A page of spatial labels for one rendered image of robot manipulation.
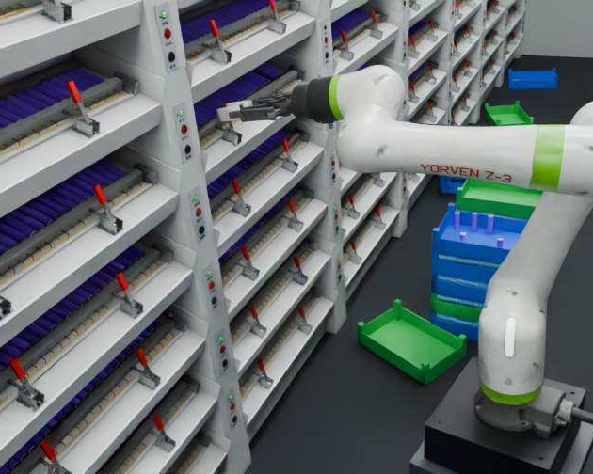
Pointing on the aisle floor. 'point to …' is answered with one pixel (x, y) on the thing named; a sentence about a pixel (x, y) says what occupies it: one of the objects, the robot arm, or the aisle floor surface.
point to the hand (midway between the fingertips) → (234, 111)
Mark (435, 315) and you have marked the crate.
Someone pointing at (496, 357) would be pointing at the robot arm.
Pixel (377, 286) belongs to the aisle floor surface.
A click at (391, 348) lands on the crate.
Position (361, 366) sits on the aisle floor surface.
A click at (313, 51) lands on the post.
